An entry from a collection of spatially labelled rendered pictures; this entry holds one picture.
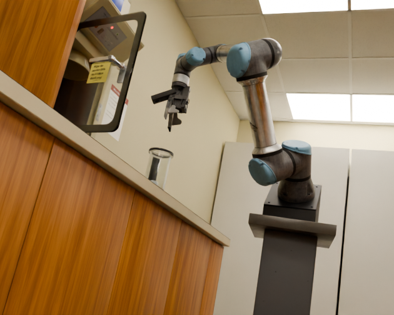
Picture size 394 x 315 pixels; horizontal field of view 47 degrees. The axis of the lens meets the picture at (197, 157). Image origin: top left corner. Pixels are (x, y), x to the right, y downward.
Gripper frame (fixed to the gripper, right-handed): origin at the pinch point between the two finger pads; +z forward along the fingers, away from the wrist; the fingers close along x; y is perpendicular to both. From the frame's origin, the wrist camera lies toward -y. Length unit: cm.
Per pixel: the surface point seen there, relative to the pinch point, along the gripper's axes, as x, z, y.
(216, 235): 41, 38, 28
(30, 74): -63, 14, -32
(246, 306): 243, 67, 55
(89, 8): -57, -17, -22
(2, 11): -58, -10, -51
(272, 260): -8, 50, 53
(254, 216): -13, 36, 43
